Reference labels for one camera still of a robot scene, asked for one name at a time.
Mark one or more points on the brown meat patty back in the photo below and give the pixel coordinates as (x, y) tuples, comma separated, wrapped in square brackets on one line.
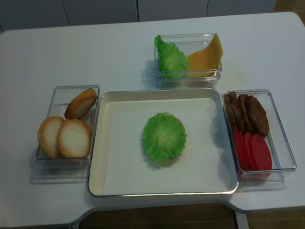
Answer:
[(229, 110)]

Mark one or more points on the green lettuce leaf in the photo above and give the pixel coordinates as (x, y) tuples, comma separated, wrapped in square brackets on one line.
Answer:
[(147, 134)]

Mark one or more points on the clear lettuce cheese container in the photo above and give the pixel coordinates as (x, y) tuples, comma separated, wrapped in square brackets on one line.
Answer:
[(188, 44)]

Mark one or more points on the tilted bun back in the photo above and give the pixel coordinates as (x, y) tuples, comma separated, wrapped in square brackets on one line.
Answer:
[(81, 104)]

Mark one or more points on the green lettuce leaves in container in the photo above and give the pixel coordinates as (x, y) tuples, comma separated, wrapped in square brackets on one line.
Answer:
[(173, 62)]

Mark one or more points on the red tomato slice back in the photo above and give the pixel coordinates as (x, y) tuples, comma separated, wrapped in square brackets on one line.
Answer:
[(239, 149)]

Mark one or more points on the bottom bun on tray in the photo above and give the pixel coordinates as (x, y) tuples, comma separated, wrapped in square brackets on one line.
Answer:
[(169, 139)]

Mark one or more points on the red tomato slice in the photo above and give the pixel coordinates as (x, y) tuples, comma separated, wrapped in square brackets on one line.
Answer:
[(239, 149), (247, 150), (260, 156)]

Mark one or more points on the white paper tray liner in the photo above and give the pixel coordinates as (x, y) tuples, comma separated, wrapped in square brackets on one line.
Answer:
[(200, 168)]

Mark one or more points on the brown meat patty front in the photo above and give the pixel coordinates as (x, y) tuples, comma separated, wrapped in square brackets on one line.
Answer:
[(257, 116)]

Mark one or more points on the white metal baking tray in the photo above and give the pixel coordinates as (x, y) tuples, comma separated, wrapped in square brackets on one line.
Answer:
[(100, 153)]

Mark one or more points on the bun front middle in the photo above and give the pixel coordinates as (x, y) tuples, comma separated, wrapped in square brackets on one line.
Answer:
[(74, 137)]

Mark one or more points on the clear bun container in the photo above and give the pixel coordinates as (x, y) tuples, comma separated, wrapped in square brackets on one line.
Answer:
[(61, 97)]

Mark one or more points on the clear meat tomato container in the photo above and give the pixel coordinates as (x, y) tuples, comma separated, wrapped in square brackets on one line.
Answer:
[(283, 161)]

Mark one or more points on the brown meat patty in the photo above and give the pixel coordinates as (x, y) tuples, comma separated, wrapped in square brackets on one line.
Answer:
[(237, 112), (247, 124), (257, 116), (229, 110)]

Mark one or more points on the yellow cheese slices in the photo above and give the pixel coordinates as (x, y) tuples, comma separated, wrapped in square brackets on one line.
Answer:
[(205, 59)]

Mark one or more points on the bun far left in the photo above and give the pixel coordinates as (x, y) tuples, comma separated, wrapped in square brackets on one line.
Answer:
[(47, 136)]

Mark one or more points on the red tomato slice front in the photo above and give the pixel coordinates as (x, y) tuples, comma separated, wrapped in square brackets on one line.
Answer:
[(260, 156)]

